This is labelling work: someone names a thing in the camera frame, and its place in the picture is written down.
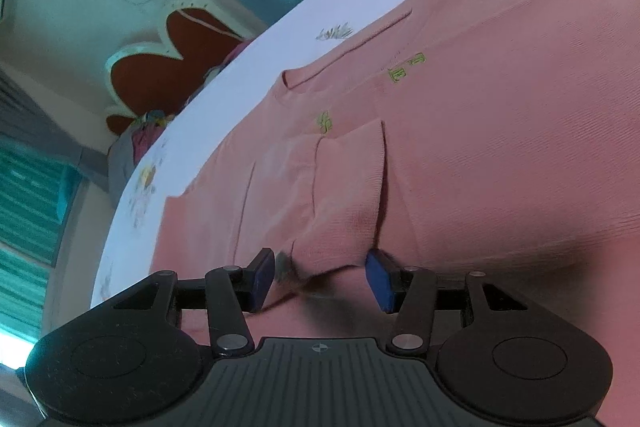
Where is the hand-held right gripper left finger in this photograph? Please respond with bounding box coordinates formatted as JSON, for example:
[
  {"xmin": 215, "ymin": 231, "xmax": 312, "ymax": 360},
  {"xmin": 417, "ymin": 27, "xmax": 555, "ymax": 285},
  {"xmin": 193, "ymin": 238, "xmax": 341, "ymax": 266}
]
[{"xmin": 92, "ymin": 248, "xmax": 276, "ymax": 356}]

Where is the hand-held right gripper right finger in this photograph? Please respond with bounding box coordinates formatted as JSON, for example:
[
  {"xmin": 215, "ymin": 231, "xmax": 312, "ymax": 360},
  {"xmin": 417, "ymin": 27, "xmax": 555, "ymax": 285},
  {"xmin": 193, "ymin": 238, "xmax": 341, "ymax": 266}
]
[{"xmin": 366, "ymin": 249, "xmax": 546, "ymax": 353}]

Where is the pink knitted sweater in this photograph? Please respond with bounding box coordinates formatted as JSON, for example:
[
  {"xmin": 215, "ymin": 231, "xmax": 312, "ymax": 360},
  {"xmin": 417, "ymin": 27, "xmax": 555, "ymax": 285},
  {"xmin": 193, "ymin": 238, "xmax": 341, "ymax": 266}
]
[{"xmin": 152, "ymin": 0, "xmax": 640, "ymax": 427}]

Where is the pile of colourful clothes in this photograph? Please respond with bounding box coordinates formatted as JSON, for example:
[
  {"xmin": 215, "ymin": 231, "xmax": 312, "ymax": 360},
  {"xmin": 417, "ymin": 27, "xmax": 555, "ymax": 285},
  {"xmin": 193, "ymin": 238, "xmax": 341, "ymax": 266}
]
[{"xmin": 107, "ymin": 42, "xmax": 248, "ymax": 170}]

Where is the red and white chair back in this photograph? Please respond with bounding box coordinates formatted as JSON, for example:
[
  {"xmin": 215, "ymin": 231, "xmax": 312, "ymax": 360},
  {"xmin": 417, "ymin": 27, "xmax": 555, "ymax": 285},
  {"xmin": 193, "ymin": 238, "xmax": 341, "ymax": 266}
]
[{"xmin": 104, "ymin": 0, "xmax": 251, "ymax": 138}]

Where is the teal slatted shutter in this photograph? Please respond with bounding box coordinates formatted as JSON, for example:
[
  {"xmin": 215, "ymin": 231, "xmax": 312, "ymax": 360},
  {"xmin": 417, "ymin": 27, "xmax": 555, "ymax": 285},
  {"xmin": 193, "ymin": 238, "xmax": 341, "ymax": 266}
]
[{"xmin": 0, "ymin": 142, "xmax": 86, "ymax": 358}]

